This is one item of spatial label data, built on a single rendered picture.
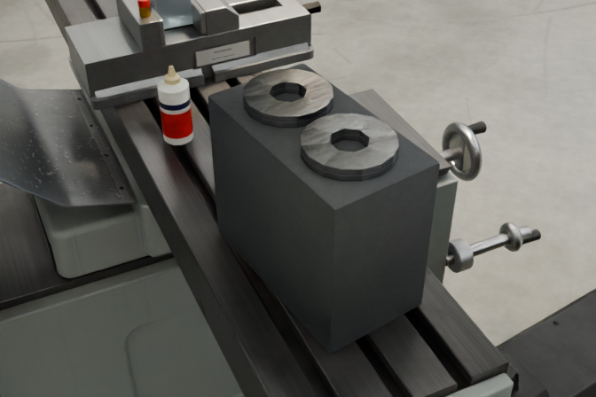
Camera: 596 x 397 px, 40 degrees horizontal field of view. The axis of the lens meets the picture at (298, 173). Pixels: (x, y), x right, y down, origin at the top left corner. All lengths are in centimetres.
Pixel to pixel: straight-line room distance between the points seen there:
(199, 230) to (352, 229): 28
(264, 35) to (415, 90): 179
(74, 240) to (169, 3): 36
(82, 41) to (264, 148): 52
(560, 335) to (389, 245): 62
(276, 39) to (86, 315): 49
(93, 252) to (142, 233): 7
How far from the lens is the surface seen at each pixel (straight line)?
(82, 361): 131
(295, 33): 126
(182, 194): 101
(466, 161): 160
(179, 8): 120
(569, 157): 276
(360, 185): 71
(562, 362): 131
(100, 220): 116
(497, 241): 159
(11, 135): 119
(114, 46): 120
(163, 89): 105
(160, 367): 139
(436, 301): 88
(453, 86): 303
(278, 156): 75
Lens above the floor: 156
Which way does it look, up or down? 38 degrees down
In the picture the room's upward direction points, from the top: straight up
